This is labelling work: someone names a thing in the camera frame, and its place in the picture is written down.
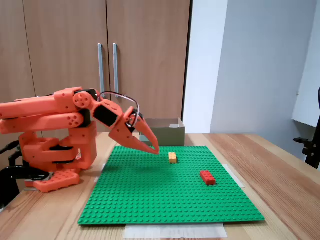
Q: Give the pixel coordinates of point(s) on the yellow lego block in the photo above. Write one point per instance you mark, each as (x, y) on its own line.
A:
(172, 158)

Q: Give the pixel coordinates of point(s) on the open cardboard box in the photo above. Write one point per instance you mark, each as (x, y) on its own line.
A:
(170, 136)

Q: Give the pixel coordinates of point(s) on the green lego baseplate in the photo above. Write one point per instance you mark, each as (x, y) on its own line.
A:
(162, 195)

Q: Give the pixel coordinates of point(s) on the red lego block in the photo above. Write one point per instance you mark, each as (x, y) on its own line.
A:
(207, 177)

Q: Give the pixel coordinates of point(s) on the wooden cabinet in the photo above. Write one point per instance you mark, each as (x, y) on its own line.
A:
(62, 50)

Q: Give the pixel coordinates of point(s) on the wide translucent tape strip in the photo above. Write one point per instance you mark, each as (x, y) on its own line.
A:
(175, 231)

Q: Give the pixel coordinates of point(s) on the black table clamp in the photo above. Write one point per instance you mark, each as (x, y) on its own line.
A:
(10, 180)

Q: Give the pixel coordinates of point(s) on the black chair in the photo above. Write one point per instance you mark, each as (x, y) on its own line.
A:
(311, 152)

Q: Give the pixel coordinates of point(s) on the white furniture panel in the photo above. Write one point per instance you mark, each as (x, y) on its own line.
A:
(308, 87)

